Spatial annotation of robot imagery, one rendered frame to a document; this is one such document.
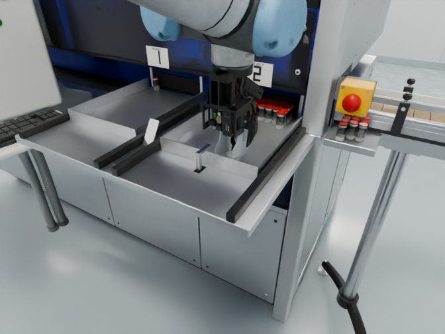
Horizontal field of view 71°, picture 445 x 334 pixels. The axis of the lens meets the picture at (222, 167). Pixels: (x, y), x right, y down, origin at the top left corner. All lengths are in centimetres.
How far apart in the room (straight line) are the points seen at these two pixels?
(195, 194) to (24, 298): 127
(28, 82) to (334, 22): 102
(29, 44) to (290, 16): 107
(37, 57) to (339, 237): 163
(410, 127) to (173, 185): 62
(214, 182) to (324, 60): 38
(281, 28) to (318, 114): 51
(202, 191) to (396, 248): 145
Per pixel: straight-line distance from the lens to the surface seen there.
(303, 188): 96
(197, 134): 84
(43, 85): 135
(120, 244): 181
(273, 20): 34
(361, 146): 86
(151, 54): 106
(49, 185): 160
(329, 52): 79
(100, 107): 108
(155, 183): 67
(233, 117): 56
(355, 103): 77
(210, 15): 32
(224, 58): 54
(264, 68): 85
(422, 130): 94
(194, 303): 151
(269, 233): 113
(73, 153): 83
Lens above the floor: 127
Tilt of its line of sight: 33 degrees down
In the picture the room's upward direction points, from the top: straight up
